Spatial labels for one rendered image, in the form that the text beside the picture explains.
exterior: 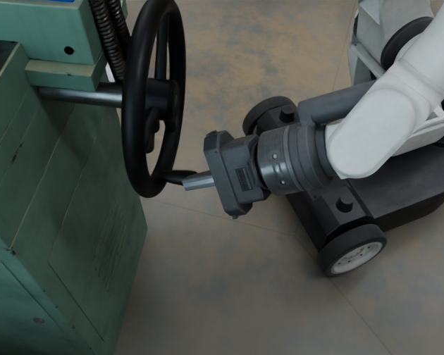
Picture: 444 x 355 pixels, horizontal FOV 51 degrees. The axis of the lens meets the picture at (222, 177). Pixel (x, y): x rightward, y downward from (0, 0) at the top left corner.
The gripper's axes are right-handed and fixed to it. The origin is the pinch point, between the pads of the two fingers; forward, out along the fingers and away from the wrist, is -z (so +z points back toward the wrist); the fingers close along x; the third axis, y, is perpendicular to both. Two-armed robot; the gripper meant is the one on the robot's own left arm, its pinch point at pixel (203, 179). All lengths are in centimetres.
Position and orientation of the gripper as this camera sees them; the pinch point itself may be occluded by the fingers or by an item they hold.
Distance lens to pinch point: 67.5
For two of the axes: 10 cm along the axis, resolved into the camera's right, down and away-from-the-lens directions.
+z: 8.6, -2.0, -4.7
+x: -3.2, -9.2, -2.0
